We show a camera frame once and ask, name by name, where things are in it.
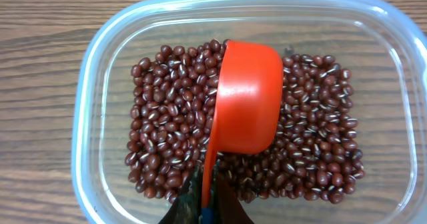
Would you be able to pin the clear plastic container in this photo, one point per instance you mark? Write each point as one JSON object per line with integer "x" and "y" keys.
{"x": 382, "y": 47}

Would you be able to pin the red measuring scoop blue handle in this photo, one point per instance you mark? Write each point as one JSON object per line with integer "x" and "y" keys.
{"x": 247, "y": 107}

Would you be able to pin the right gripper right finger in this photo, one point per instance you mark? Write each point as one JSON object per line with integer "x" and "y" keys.
{"x": 224, "y": 204}

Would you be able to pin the red adzuki beans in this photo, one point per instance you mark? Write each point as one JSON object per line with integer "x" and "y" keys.
{"x": 314, "y": 154}

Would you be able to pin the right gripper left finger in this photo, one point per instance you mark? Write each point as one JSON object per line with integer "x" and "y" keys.
{"x": 186, "y": 207}

